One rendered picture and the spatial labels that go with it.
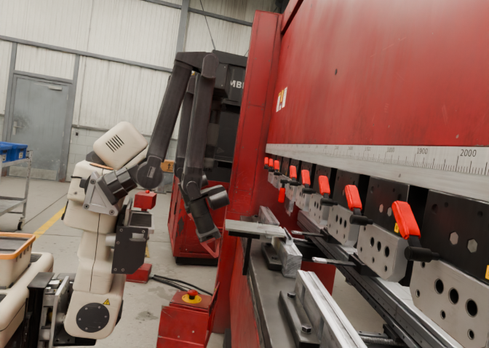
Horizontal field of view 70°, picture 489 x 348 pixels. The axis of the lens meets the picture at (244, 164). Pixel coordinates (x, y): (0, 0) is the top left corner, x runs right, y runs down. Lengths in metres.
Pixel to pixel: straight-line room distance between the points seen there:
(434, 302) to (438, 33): 0.39
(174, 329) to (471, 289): 0.98
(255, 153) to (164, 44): 6.45
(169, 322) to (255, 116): 1.57
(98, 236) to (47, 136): 7.40
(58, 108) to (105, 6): 2.43
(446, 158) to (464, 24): 0.18
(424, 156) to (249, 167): 1.94
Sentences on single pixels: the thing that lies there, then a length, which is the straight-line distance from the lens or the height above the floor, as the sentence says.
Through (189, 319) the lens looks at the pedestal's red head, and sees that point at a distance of 1.25.
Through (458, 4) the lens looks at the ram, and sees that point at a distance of 0.62.
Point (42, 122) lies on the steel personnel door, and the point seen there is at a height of 1.24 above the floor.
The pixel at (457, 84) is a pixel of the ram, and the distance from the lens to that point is 0.56.
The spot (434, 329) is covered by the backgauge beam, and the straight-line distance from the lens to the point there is 1.06.
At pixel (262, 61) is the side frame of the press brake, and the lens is 2.51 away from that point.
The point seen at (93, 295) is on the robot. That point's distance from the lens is 1.33.
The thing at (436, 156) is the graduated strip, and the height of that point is 1.39.
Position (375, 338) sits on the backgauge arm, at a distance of 1.20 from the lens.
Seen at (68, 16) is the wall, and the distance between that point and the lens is 8.93.
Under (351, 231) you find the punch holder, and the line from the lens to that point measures 0.80.
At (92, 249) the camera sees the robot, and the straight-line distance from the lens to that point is 1.32.
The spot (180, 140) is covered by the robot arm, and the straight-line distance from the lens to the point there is 1.51.
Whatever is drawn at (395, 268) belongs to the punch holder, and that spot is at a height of 1.20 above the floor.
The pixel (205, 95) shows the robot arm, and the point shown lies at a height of 1.50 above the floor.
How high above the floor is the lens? 1.36
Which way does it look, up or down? 3 degrees down
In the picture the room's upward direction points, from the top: 8 degrees clockwise
